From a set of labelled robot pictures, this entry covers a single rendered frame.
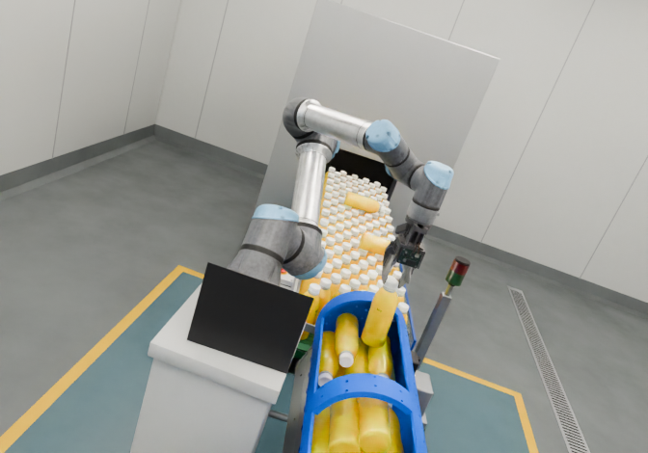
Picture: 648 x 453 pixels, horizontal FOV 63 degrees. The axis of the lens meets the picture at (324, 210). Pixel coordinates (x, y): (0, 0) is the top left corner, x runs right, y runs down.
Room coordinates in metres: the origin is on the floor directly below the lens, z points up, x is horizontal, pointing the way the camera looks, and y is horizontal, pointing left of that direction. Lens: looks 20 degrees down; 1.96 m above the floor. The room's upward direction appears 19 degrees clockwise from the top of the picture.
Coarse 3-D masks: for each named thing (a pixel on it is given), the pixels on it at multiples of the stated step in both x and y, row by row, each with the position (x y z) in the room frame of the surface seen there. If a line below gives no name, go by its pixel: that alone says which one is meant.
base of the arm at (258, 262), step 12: (240, 252) 1.19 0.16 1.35; (252, 252) 1.17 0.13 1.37; (264, 252) 1.18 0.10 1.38; (240, 264) 1.15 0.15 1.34; (252, 264) 1.14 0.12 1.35; (264, 264) 1.15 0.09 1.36; (276, 264) 1.18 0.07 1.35; (252, 276) 1.11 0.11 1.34; (264, 276) 1.13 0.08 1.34; (276, 276) 1.16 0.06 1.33
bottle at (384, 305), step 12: (384, 288) 1.33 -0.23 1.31; (396, 288) 1.35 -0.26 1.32; (372, 300) 1.34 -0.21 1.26; (384, 300) 1.32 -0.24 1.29; (396, 300) 1.33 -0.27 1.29; (372, 312) 1.32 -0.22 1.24; (384, 312) 1.31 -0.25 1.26; (372, 324) 1.31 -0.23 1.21; (384, 324) 1.31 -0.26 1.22; (372, 336) 1.31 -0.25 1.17; (384, 336) 1.32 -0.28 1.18
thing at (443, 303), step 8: (440, 296) 1.91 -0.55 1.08; (440, 304) 1.89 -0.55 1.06; (448, 304) 1.89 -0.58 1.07; (432, 312) 1.92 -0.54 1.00; (440, 312) 1.89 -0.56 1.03; (432, 320) 1.89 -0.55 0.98; (440, 320) 1.89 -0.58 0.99; (432, 328) 1.89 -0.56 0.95; (424, 336) 1.89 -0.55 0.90; (432, 336) 1.89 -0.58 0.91; (424, 344) 1.89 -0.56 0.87; (424, 352) 1.89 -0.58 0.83
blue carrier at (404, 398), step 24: (336, 312) 1.44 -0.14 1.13; (360, 312) 1.45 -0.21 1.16; (360, 336) 1.45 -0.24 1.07; (312, 360) 1.21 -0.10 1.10; (408, 360) 1.20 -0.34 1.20; (312, 384) 1.09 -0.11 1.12; (336, 384) 1.02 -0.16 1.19; (360, 384) 1.01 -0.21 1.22; (384, 384) 1.03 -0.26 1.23; (408, 384) 1.09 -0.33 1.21; (312, 408) 0.99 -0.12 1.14; (408, 408) 0.99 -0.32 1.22; (408, 432) 1.11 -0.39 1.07
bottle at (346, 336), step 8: (344, 320) 1.39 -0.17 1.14; (352, 320) 1.40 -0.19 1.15; (336, 328) 1.38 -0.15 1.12; (344, 328) 1.35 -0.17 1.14; (352, 328) 1.36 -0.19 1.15; (336, 336) 1.33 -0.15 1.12; (344, 336) 1.31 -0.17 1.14; (352, 336) 1.31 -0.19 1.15; (336, 344) 1.29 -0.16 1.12; (344, 344) 1.28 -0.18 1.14; (352, 344) 1.29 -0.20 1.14; (336, 352) 1.28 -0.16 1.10; (344, 352) 1.26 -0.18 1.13; (352, 352) 1.27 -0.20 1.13
